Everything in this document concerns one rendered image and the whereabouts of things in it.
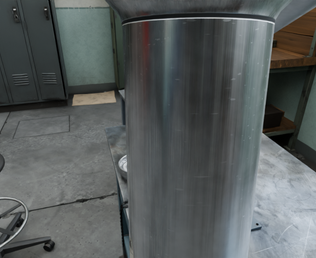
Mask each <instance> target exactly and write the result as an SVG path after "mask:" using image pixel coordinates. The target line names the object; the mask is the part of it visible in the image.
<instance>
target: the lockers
mask: <svg viewBox="0 0 316 258"><path fill-rule="evenodd" d="M16 15H17V16H16ZM17 17H18V18H19V22H15V18H17ZM67 105H68V81H67V75H66V69H65V62H64V56H63V52H62V46H61V40H60V33H59V27H58V21H57V15H56V9H55V2H54V0H0V113H3V112H12V111H22V110H32V109H42V108H52V107H57V106H67Z"/></svg>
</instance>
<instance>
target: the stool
mask: <svg viewBox="0 0 316 258"><path fill-rule="evenodd" d="M4 165H5V159H4V157H3V156H2V155H1V154H0V172H1V171H2V169H3V168H4ZM0 200H11V201H15V202H18V203H19V204H17V205H15V206H14V207H12V208H10V209H9V210H7V211H5V212H4V213H2V214H0V219H1V218H2V217H3V216H5V215H6V214H8V213H10V212H11V211H13V210H15V209H16V208H18V207H20V206H21V205H22V206H23V207H24V209H25V219H23V218H21V216H22V213H21V212H19V213H18V214H17V215H16V216H15V217H14V218H13V220H12V221H11V223H10V224H9V225H8V227H7V228H6V229H3V228H0V232H1V233H3V234H2V235H1V236H0V258H3V256H4V255H5V254H7V253H10V252H14V251H18V250H21V249H25V248H28V247H32V246H35V245H39V244H42V243H44V244H45V245H44V247H43V248H44V250H45V251H48V252H49V251H51V249H52V248H53V247H54V245H55V243H54V242H53V241H52V240H51V237H50V236H46V237H42V238H35V239H30V240H24V241H18V242H13V243H10V242H11V241H12V240H13V239H14V238H15V237H17V236H18V234H19V233H20V232H21V231H22V229H23V228H24V226H25V224H26V222H27V220H28V216H29V211H28V208H27V206H26V204H25V203H24V202H23V201H21V200H19V199H16V198H12V197H0ZM21 224H22V225H21ZM20 225H21V227H20V228H19V229H18V231H17V232H14V231H13V230H14V228H15V227H19V226H20ZM10 236H12V237H11V238H10Z"/></svg>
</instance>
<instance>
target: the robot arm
mask: <svg viewBox="0 0 316 258"><path fill-rule="evenodd" d="M105 1H106V2H107V3H108V4H109V5H110V7H111V8H112V9H113V10H114V11H115V12H116V13H117V14H118V15H119V17H120V21H121V24H122V35H123V67H124V98H125V130H126V146H127V178H128V209H129V246H130V258H248V250H249V241H250V232H251V224H252V214H253V209H254V201H255V192H256V183H257V174H258V165H259V156H260V148H261V139H262V130H263V121H264V113H265V104H266V95H267V86H268V78H269V68H270V60H271V51H272V42H273V34H274V33H276V32H277V31H279V30H281V29H282V28H284V27H285V26H287V25H288V24H290V23H291V22H293V21H295V20H296V19H298V18H299V17H301V16H302V15H304V14H306V13H307V12H309V11H310V10H312V9H314V8H315V7H316V0H105Z"/></svg>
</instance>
